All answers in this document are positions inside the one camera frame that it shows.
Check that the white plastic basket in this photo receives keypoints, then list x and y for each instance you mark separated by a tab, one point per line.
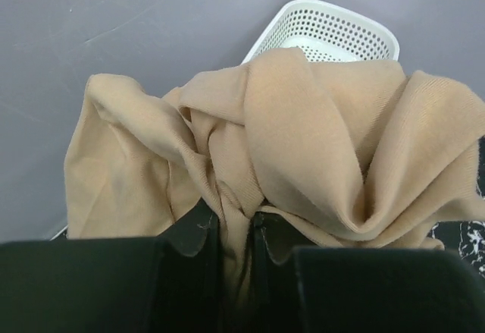
326	32

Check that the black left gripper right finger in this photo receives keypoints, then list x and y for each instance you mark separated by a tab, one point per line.
300	287

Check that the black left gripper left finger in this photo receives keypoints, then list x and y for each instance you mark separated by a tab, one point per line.
167	283

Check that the beige t shirt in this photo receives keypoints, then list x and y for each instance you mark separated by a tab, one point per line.
351	154

